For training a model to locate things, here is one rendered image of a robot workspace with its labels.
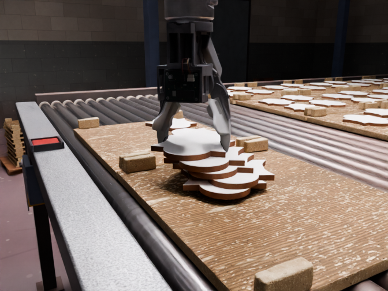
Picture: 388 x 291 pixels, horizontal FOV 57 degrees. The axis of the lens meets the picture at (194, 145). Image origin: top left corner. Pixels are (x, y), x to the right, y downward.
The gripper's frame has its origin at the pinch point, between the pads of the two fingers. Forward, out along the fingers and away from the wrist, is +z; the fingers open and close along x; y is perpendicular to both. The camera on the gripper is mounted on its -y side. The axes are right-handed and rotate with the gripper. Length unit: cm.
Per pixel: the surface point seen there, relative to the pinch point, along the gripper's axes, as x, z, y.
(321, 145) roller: 22.5, 7.7, -36.4
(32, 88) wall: -376, 43, -384
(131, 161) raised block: -11.2, 3.6, 1.7
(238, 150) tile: 7.6, 0.6, -1.0
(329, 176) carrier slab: 22.9, 5.7, -7.3
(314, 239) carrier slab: 20.2, 5.7, 16.1
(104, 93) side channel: -76, 5, -96
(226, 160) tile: 6.8, 0.6, 4.8
